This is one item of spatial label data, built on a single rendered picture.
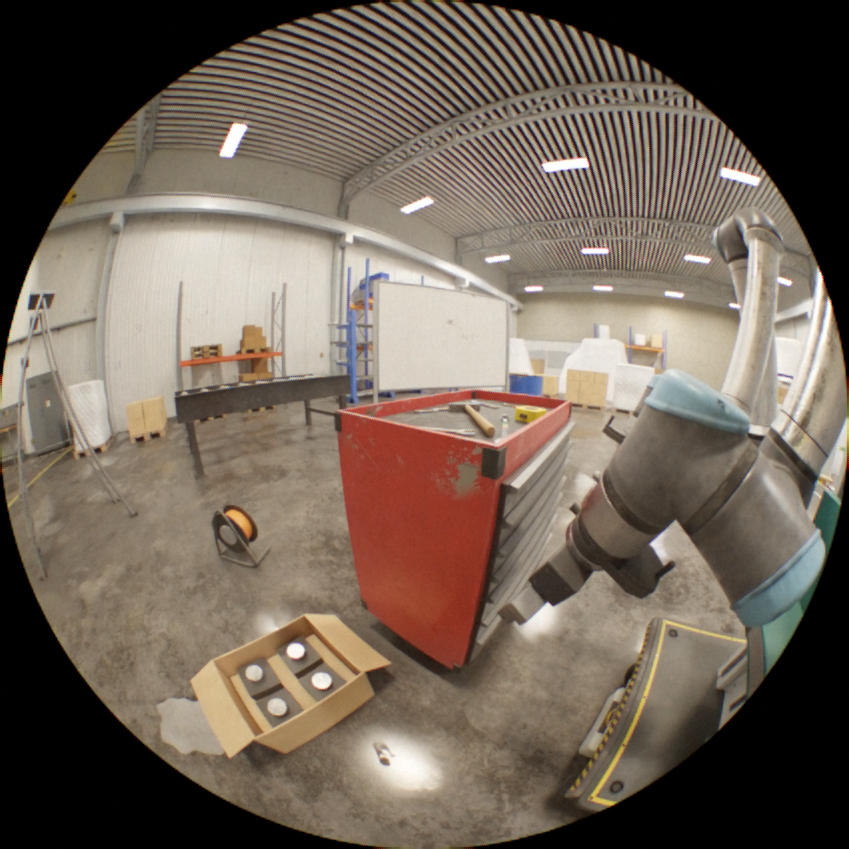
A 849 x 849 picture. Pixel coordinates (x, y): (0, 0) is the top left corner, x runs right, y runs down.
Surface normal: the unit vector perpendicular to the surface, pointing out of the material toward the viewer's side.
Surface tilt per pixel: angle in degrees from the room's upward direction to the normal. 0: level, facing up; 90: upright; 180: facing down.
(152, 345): 90
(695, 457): 76
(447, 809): 0
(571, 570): 25
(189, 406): 90
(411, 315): 90
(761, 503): 57
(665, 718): 0
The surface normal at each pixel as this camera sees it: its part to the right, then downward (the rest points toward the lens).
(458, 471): -0.64, 0.18
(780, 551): -0.79, -0.29
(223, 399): 0.80, 0.15
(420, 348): 0.43, 0.22
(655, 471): -0.90, 0.16
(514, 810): 0.00, -0.97
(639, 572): 0.14, -0.79
